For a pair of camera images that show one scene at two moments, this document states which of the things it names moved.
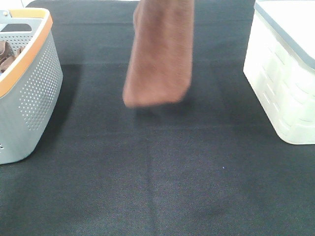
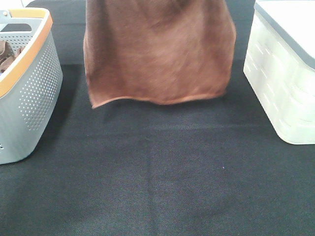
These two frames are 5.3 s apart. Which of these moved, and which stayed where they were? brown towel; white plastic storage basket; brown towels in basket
Moved: brown towel
Stayed: white plastic storage basket; brown towels in basket
